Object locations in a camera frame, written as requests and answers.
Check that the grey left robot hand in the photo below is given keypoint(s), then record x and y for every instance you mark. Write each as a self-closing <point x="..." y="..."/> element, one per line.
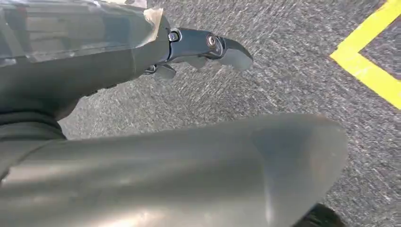
<point x="188" y="175"/>

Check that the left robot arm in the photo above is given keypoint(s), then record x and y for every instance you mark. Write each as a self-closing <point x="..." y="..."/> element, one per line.
<point x="25" y="128"/>

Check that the black robot left foot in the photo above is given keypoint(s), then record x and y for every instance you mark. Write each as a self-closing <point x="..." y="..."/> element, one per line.
<point x="319" y="217"/>

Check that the intact yellow tape square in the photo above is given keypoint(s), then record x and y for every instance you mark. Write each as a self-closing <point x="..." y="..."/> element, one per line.
<point x="366" y="67"/>

